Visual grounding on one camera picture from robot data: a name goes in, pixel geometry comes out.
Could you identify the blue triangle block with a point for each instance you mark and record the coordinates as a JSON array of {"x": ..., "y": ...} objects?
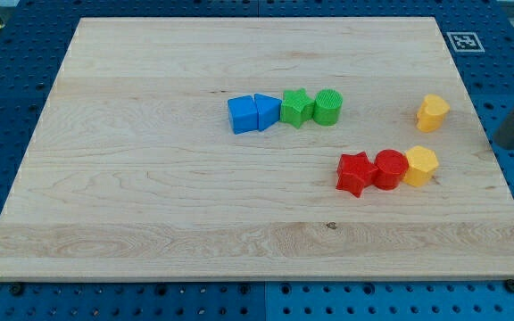
[{"x": 268, "y": 109}]

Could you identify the blue cube block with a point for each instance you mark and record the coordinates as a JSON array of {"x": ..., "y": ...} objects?
[{"x": 242, "y": 114}]

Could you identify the yellow heart block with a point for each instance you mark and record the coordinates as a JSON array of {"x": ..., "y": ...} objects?
[{"x": 431, "y": 113}]

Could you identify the green star block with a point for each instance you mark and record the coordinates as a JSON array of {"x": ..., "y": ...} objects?
[{"x": 296, "y": 107}]

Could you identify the green cylinder block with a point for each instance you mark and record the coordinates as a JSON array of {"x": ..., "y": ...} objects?
[{"x": 328, "y": 103}]

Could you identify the white fiducial marker tag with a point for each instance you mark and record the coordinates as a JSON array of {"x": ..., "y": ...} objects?
[{"x": 465, "y": 42}]

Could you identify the yellow hexagon block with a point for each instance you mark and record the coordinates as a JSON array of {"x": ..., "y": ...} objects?
[{"x": 422, "y": 165}]

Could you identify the red cylinder block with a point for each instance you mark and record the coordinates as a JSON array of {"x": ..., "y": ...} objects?
[{"x": 391, "y": 168}]

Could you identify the red star block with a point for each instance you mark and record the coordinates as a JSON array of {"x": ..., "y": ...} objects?
[{"x": 355, "y": 172}]

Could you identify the light wooden board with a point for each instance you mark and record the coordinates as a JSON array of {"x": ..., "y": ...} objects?
[{"x": 133, "y": 173}]

